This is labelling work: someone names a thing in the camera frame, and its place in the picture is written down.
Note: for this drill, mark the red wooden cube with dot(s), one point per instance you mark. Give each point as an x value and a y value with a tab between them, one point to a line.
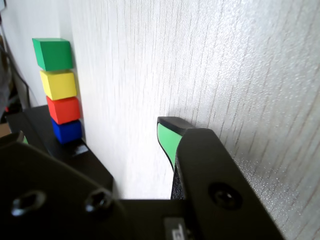
65	110

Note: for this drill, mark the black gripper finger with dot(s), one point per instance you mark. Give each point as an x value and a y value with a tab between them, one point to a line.
212	175
50	195

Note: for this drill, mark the black open box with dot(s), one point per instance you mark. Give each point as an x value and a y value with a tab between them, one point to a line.
70	160

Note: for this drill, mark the yellow wooden cube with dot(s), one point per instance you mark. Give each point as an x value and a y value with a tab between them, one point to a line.
59	85

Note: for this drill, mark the large brown cardboard box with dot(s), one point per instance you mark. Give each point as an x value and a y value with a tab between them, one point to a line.
3	128

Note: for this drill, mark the blue wooden cube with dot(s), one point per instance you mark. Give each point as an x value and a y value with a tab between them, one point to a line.
68	132

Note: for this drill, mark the green wooden cube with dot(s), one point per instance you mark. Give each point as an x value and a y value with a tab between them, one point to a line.
53	53

